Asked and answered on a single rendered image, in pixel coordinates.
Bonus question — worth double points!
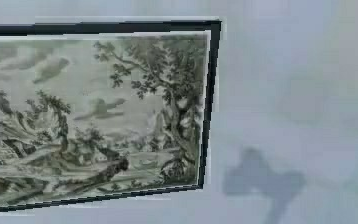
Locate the black framed landscape picture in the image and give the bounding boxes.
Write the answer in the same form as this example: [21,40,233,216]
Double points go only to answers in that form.
[0,19,223,215]

